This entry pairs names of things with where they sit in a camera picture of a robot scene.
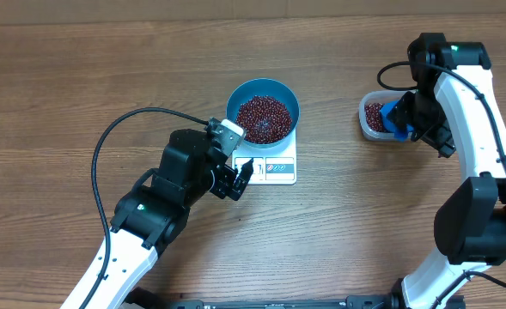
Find white digital kitchen scale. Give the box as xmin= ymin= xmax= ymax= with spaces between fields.
xmin=231 ymin=130 xmax=297 ymax=185

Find teal metal bowl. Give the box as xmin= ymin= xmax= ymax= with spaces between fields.
xmin=226 ymin=78 xmax=301 ymax=133

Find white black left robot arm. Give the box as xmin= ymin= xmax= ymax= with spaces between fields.
xmin=63 ymin=121 xmax=253 ymax=308

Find clear plastic container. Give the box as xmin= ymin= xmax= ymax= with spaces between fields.
xmin=358 ymin=90 xmax=405 ymax=142

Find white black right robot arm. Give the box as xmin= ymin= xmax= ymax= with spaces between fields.
xmin=383 ymin=33 xmax=506 ymax=308

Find red beans in bowl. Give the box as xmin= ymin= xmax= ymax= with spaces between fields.
xmin=235 ymin=96 xmax=292 ymax=144

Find red adzuki beans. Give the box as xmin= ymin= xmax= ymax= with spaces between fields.
xmin=364 ymin=103 xmax=388 ymax=133

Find blue plastic measuring scoop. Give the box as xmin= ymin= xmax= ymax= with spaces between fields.
xmin=380 ymin=100 xmax=413 ymax=142

